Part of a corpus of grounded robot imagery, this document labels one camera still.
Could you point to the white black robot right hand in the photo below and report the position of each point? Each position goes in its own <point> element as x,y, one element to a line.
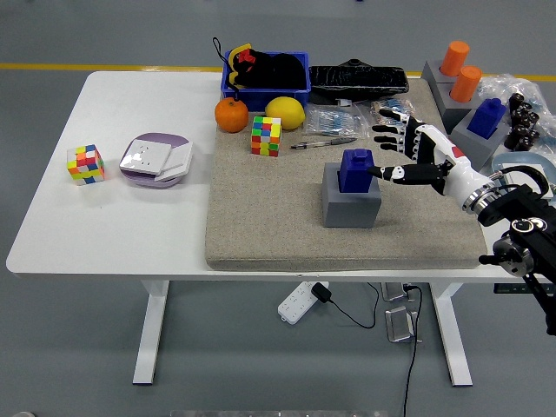
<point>456,171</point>

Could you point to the blue square seal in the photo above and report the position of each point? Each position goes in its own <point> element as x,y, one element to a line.
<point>354,174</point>
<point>486,119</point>

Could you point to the grey cube seal holder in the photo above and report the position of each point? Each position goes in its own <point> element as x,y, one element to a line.
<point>482,150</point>
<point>430,74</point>
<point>347,213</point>
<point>452,115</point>

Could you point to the orange cylinder seal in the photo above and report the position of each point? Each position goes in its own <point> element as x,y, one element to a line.
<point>465,84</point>
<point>454,58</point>

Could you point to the black knob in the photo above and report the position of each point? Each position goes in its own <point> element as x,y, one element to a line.
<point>532,118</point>
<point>523,113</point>
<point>514,138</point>
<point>516,101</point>
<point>530,139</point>

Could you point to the clear bag of brown resistors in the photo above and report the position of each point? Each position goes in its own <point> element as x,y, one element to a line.
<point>404,106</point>

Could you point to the crumpled clear plastic bag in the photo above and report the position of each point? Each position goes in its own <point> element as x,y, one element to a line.
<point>499,84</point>

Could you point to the grey ballpoint pen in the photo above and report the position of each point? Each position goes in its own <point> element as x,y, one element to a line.
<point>334,141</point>

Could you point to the black table control panel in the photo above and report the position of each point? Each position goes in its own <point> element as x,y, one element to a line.
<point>508,288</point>

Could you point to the small white connector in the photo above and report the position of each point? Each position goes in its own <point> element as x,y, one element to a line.
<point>345,103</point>

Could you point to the clear bag of blue resistors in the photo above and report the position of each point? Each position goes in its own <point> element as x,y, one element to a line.
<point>334,119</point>

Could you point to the black plastic-wrapped long object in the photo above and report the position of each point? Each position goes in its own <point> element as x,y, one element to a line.
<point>356,80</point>

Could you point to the white table leg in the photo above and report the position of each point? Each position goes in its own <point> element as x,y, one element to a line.
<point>150,339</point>
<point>452,339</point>

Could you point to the yellow lemon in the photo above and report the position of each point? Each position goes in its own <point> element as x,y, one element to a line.
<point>285,113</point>

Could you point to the black power adapter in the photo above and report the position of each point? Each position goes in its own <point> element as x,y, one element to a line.
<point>320,292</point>

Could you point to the grey-brown mat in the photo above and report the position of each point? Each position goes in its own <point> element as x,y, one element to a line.
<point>269,217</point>

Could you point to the white-edged puzzle cube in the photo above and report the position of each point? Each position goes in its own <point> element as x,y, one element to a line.
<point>266,137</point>
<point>86,165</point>

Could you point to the white power strip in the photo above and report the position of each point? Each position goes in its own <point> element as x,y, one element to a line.
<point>295,304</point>

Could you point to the blue plastic bin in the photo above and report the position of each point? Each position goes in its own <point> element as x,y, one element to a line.
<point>260,97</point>

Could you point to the orange fruit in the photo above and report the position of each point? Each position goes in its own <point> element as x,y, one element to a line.
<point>231,115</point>

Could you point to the metal bracket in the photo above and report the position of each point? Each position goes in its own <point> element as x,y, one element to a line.
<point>394,292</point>
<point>399,326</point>

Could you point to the white wall socket panel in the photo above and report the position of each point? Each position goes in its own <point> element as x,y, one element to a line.
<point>143,156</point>

